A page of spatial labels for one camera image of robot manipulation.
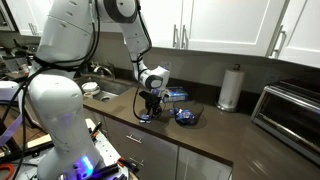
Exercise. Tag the white bowl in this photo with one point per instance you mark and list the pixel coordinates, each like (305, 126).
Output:
(90, 87)

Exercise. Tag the white rounded object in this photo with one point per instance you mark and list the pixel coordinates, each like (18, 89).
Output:
(8, 90)

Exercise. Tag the metal kitchen faucet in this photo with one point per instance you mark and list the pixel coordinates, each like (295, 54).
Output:
(101, 70)

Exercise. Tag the white paper towel roll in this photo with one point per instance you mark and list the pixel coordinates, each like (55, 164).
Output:
(230, 87)

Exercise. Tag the stainless steel sink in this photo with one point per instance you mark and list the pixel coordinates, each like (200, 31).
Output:
(111, 87)

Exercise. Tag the blue white sachet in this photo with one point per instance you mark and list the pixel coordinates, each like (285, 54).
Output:
(181, 115)
(145, 118)
(190, 118)
(171, 111)

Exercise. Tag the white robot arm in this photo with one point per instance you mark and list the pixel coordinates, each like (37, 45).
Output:
(63, 100)

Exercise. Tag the stainless toaster oven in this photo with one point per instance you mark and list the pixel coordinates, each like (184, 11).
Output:
(286, 113)

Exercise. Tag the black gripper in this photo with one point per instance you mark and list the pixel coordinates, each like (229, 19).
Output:
(152, 99)

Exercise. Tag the small beige cup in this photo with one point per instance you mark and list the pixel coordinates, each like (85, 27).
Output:
(88, 95)

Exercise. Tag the base cabinet drawer stack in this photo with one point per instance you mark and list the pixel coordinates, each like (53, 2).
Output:
(153, 153)

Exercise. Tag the plain base cabinet door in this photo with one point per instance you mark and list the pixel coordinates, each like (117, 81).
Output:
(200, 166)

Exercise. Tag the blue printed cardboard box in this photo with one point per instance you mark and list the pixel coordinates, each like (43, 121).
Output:
(175, 94)

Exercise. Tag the wide white wall cabinet door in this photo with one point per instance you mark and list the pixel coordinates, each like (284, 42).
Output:
(230, 23)

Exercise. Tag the orange black hand tool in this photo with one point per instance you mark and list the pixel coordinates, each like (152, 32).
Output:
(128, 164)

